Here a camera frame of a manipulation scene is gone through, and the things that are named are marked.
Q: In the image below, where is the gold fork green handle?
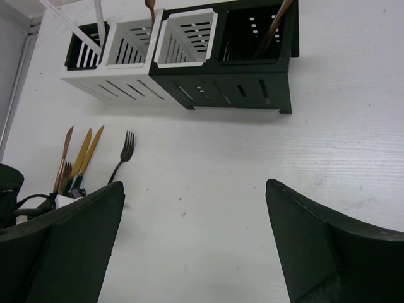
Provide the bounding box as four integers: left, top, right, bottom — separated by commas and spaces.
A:
64, 128, 92, 193

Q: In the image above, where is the large copper spoon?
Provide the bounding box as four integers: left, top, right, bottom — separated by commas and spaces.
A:
254, 0, 293, 59

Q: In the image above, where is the white utensil caddy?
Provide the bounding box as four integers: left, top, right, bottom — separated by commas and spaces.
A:
61, 9, 178, 107

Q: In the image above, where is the copper knife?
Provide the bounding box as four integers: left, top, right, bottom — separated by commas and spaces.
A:
53, 126, 74, 193

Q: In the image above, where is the gold knife green handle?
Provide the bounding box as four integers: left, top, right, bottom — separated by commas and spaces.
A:
73, 126, 104, 189

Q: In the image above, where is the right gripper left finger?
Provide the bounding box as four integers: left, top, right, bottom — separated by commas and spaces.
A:
1, 182, 125, 302

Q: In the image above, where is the white insert bin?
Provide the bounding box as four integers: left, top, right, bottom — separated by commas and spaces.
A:
154, 8, 218, 68

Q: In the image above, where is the white chopstick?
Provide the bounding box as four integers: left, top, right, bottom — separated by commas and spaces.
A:
39, 0, 101, 56
94, 0, 105, 47

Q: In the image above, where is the black utensil caddy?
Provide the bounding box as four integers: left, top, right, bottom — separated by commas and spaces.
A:
150, 1, 299, 114

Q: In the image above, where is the grey insert bin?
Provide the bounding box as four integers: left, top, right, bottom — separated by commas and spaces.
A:
105, 19, 152, 67

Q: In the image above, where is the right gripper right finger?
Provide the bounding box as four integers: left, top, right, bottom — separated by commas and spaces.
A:
266, 179, 403, 302

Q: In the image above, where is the aluminium rail frame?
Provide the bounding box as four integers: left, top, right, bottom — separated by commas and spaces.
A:
1, 1, 40, 156

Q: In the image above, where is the rose copper fork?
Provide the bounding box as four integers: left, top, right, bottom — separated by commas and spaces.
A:
144, 0, 156, 23

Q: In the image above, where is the copper fork short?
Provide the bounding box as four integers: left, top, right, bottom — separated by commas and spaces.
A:
58, 162, 72, 195

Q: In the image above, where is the black fork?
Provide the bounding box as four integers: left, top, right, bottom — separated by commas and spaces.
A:
108, 131, 136, 184

